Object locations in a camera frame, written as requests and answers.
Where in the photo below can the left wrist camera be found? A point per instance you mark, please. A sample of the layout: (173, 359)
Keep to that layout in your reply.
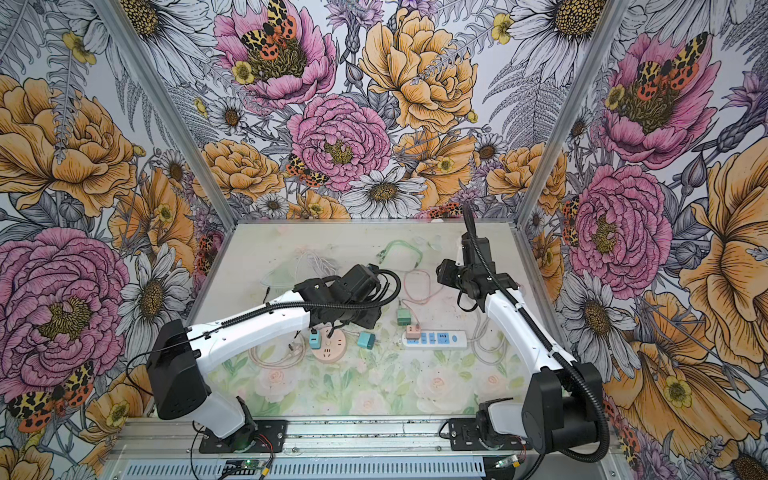
(360, 279)

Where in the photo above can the teal charger with white cable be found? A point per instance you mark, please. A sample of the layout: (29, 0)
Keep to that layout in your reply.
(366, 340)

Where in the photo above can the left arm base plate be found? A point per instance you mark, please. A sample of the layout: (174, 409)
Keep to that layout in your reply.
(261, 436)

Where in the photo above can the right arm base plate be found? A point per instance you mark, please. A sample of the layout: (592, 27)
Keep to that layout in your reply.
(464, 435)

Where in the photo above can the aluminium front rail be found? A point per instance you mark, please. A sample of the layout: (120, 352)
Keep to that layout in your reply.
(305, 437)

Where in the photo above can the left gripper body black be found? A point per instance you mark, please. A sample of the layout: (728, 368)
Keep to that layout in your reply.
(361, 314)

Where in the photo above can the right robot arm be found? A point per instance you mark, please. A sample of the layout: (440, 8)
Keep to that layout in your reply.
(562, 410)

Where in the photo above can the green charger plug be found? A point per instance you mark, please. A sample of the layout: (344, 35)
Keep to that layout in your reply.
(403, 316)

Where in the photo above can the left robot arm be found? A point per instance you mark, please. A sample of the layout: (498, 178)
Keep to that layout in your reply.
(182, 357)

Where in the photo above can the white blue power strip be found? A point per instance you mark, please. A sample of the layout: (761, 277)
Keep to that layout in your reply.
(436, 340)

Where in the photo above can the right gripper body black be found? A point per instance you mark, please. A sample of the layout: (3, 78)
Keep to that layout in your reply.
(455, 276)

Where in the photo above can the pink charger plug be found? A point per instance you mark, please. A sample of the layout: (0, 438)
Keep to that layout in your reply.
(413, 332)

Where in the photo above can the teal charger with black cable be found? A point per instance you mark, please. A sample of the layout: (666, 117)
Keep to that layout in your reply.
(315, 340)

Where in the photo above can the round pink power socket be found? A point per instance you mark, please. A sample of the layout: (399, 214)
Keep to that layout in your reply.
(334, 345)

